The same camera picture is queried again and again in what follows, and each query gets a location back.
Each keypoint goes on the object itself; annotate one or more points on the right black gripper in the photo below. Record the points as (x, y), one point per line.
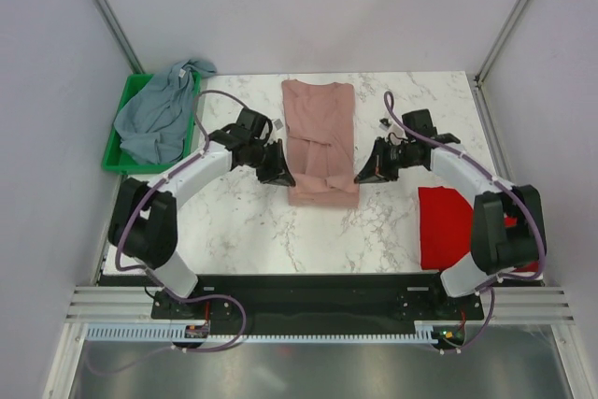
(377, 169)

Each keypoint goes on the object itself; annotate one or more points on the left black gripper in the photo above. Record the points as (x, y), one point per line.
(278, 173)

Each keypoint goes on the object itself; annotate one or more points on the pink t shirt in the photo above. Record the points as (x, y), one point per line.
(320, 143)

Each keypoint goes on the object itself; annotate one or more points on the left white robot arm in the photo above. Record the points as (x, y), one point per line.
(144, 222)

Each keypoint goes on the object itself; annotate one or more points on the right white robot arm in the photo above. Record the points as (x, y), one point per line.
(444, 155)

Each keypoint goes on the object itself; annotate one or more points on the folded red t shirt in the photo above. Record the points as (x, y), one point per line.
(444, 231)

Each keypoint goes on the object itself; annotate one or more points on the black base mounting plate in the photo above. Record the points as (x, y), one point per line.
(293, 304)

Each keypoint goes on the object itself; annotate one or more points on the grey-blue t shirt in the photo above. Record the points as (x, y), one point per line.
(153, 124)

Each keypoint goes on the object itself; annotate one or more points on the green plastic bin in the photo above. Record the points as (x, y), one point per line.
(118, 161)

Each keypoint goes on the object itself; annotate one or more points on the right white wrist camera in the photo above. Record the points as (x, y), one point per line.
(385, 124)

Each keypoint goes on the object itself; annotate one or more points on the right aluminium corner post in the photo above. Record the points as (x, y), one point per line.
(512, 19)

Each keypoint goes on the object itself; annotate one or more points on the aluminium corner post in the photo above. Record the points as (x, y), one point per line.
(114, 27)
(512, 19)

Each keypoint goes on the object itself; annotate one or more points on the right white cable duct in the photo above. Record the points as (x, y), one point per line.
(415, 332)

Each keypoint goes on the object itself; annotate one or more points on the white cable duct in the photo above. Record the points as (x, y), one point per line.
(415, 332)
(148, 332)

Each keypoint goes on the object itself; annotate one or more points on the left white cable duct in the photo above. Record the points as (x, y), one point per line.
(148, 332)

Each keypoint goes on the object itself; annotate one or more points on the aluminium rail frame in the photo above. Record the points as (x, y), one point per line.
(502, 306)

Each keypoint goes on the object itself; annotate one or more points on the left aluminium corner post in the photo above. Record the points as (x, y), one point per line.
(114, 27)

